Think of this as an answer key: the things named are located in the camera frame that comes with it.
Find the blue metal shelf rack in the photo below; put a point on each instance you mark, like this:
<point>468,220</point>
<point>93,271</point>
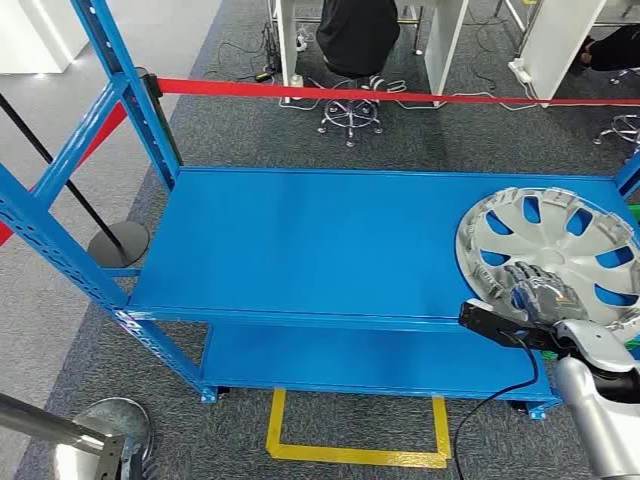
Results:
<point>300,245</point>

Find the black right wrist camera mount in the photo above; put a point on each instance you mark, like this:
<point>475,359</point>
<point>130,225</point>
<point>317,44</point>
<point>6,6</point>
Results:
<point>490,323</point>

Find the black stanchion post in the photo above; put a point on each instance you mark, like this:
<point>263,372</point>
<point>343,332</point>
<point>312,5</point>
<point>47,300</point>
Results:
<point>118,245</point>
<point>152,85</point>

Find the silver plastic wheel hubcap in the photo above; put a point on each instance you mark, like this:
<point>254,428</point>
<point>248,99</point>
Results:
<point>550,225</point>

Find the chrome base stool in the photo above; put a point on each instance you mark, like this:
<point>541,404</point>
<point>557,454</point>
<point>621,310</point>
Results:
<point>625,126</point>
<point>350,114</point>

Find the yellow floor tape square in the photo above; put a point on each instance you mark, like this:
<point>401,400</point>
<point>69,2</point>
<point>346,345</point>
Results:
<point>350,456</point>

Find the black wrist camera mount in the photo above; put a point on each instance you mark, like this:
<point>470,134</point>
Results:
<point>111,460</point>
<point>490,323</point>

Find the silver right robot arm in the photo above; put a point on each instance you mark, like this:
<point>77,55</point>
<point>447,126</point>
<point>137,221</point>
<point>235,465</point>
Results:
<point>595,411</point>

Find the person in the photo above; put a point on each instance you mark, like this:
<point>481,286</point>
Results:
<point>358,33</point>
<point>615,53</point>

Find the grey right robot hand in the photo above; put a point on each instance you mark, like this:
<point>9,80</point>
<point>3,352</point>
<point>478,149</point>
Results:
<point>545,298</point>

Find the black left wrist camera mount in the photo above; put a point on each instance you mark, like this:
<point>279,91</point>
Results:
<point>111,460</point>

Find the chrome stanchion post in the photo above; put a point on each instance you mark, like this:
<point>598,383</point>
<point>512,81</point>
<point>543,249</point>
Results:
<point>40,420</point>

